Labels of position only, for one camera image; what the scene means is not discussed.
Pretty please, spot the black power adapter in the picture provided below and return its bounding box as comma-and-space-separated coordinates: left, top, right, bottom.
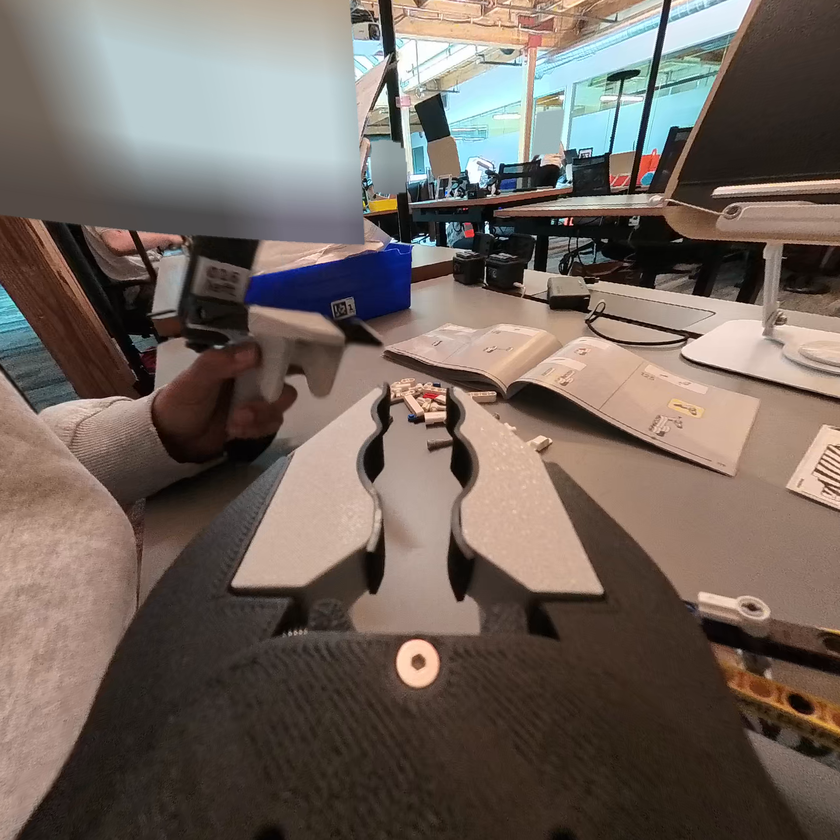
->
546, 276, 592, 311

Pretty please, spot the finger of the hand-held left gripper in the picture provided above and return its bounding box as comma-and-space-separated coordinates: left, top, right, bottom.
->
249, 307, 385, 399

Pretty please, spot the long wooden desk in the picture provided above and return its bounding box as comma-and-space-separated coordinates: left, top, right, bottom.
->
407, 185, 665, 227

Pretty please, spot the lego plane model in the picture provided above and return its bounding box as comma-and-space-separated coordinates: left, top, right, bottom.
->
696, 591, 840, 756

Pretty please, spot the lego instruction booklet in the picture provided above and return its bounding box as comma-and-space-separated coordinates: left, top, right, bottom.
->
384, 323, 761, 476

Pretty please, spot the person's grey hoodie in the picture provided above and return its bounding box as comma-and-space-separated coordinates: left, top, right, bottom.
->
0, 367, 142, 840

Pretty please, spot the black cable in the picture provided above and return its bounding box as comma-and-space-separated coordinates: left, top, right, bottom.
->
584, 301, 698, 347

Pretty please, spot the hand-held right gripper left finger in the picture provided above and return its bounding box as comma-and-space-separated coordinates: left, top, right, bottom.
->
230, 384, 392, 595

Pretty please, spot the white plastic bag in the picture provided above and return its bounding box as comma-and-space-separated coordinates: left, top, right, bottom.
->
259, 224, 395, 265

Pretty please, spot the pile of small lego pieces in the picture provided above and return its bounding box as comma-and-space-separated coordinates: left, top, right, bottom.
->
387, 379, 500, 427

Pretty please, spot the person's left hand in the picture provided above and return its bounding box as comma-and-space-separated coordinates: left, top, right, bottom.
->
152, 344, 298, 464

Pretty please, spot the blue plastic bin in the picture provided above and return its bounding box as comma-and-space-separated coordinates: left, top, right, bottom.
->
246, 241, 413, 322

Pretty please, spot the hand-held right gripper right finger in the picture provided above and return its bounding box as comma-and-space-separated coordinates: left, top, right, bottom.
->
446, 387, 605, 601

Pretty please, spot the wooden post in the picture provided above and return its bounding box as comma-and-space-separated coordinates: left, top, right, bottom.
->
0, 217, 140, 401

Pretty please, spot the white monitor stand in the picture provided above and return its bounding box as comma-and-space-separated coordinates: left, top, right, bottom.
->
681, 184, 840, 399

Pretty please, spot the person's left forearm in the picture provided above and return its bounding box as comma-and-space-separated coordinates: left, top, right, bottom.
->
38, 387, 173, 508

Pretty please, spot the white round puck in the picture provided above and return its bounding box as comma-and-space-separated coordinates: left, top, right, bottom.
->
784, 338, 840, 368

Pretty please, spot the black monitor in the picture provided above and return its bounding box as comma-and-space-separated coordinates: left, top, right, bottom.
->
664, 0, 840, 214

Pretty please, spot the black and white sticker sheet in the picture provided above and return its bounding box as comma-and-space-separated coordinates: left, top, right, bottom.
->
786, 425, 840, 509

